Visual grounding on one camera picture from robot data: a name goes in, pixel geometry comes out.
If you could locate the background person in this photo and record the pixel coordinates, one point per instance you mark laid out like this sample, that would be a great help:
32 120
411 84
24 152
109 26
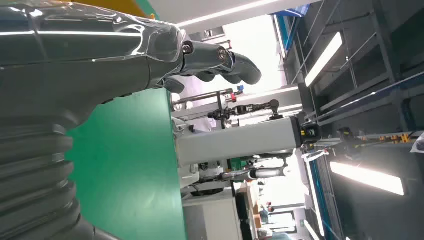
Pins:
266 212

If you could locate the chrome stand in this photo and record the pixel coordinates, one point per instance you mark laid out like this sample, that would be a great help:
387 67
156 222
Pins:
205 96

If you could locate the white cabinet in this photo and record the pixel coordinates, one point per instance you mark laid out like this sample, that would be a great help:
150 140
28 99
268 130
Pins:
210 218

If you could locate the long ceiling light panel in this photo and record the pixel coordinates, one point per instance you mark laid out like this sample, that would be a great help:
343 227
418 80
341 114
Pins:
366 178
323 59

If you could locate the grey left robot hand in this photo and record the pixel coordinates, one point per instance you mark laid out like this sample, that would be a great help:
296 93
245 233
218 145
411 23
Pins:
82 56

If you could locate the grey column machine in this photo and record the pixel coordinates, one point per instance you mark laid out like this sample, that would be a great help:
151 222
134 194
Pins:
238 140

